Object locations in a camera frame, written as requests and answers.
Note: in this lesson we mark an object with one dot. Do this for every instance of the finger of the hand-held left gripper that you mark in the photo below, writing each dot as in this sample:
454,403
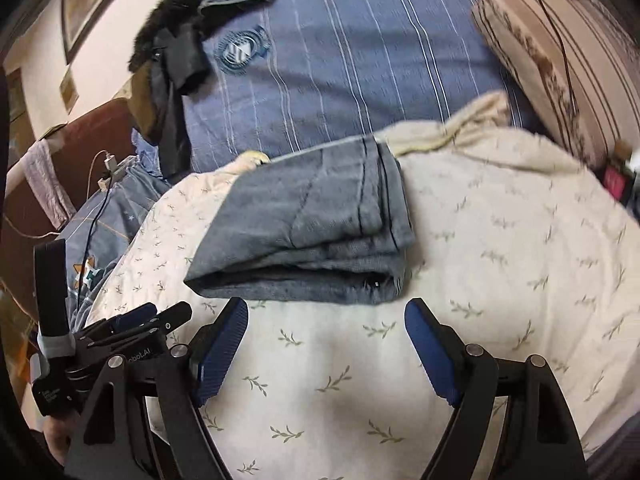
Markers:
172,317
132,317

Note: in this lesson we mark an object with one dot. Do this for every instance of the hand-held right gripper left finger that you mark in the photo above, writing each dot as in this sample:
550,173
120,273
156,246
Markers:
220,355

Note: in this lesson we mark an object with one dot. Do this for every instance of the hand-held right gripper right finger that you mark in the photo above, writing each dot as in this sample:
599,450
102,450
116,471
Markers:
430,355

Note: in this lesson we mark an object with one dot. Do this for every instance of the grey-blue denim pants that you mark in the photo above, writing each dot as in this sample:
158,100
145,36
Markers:
310,235

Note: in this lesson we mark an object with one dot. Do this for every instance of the person's left forearm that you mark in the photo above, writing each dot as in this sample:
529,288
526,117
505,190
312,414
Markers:
59,437

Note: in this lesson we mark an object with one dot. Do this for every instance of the cream leaf-print blanket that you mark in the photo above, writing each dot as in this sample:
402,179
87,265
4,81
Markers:
350,385

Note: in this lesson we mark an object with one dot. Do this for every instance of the blue star-print sheet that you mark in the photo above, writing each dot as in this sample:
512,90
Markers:
125,210

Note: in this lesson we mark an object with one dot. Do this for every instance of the white charger plug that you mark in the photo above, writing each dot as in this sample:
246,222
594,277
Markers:
111,170

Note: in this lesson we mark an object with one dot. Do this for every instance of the purple towel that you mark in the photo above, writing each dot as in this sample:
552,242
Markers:
47,185

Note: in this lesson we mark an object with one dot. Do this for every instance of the wooden headboard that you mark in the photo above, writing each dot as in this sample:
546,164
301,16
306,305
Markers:
80,150

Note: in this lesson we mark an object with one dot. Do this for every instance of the brown cloth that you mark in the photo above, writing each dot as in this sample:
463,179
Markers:
142,105

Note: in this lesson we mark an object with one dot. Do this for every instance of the black box with red face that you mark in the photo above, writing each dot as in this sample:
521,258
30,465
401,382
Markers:
616,182

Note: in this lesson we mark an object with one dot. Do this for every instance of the black garment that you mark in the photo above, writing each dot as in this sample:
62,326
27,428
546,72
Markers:
170,60

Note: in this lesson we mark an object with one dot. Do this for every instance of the blue plaid pillow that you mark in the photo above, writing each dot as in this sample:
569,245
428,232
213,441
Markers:
350,70

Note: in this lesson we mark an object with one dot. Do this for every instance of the beige striped pillow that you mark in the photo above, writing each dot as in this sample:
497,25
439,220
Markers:
575,60

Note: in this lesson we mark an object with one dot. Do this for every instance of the small framed wall picture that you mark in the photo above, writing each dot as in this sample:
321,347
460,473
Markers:
69,91

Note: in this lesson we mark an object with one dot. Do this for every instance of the large framed wall picture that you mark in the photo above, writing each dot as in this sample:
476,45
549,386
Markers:
95,5

